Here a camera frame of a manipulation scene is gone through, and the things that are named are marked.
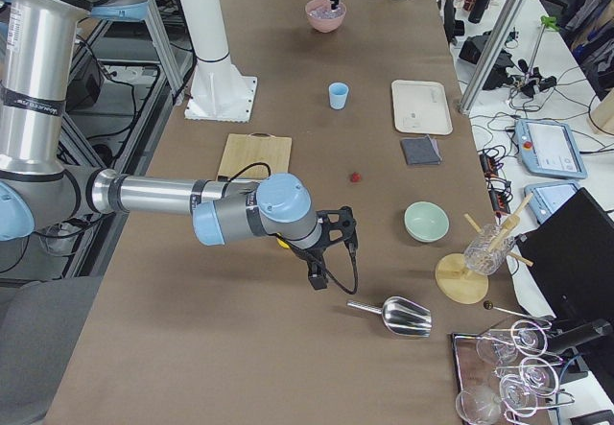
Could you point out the pink bowl of ice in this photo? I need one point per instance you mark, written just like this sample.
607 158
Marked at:
322 17

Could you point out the steel ice scoop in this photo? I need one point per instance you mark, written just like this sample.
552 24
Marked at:
400 315

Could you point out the light blue plastic cup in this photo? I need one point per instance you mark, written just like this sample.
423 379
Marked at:
338 93

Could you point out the wooden cup tree stand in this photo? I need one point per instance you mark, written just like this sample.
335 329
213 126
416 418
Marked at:
463 277

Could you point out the mint green bowl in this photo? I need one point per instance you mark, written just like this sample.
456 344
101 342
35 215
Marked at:
426 222

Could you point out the cream rabbit serving tray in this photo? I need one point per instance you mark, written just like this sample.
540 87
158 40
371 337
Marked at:
420 107

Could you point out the bamboo cutting board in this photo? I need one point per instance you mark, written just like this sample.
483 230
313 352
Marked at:
240 150

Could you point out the grey folded cloth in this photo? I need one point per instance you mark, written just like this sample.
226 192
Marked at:
420 150

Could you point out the clear glass mug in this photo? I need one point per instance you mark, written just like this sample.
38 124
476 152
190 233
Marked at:
482 259

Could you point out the wine glass rack tray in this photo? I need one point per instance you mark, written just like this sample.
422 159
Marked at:
507 374

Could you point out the blue teach pendant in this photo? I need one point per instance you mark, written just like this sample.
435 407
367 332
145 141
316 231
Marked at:
548 197
549 149

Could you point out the black monitor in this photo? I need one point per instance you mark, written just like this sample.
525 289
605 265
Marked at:
572 254

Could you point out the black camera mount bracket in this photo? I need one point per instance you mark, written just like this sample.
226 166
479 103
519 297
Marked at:
337 226

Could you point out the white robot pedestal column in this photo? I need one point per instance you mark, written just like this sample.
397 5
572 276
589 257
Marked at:
218 90

